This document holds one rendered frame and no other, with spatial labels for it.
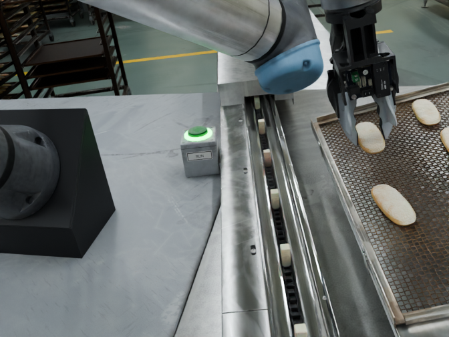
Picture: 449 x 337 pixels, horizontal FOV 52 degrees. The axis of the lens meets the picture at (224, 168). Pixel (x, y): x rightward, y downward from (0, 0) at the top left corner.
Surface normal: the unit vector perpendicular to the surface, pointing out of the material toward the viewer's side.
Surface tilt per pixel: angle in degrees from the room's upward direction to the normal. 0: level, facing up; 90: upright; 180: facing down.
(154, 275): 0
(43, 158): 67
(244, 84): 90
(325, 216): 0
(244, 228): 0
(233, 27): 115
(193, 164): 90
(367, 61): 91
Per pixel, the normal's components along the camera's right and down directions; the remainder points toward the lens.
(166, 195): -0.11, -0.86
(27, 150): 0.82, -0.37
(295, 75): 0.20, 0.94
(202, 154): 0.01, 0.50
